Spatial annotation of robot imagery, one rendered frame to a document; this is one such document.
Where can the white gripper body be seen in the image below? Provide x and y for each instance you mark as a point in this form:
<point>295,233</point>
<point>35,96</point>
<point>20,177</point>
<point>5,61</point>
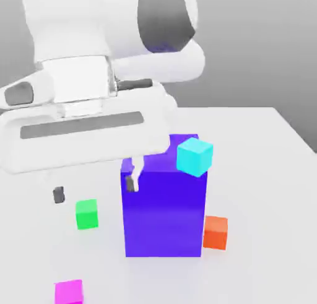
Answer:
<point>81,150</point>

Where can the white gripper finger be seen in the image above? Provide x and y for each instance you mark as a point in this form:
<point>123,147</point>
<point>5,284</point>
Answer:
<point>59,195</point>
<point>135,171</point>

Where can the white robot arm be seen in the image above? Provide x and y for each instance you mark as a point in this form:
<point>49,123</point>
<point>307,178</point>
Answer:
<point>74,24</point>

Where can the small green cube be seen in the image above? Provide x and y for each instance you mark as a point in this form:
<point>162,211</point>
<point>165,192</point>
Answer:
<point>86,214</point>

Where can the small cyan cube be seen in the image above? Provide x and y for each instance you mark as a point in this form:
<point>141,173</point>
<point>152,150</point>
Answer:
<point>194,158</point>

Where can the small magenta cube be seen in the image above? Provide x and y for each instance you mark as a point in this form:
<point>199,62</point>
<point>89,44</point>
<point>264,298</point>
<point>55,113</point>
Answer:
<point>68,292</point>

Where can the small orange cube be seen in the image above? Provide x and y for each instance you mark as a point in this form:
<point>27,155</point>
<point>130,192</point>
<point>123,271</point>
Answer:
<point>215,233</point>

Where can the large purple box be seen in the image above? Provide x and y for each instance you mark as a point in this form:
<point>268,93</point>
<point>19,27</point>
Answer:
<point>163,214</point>

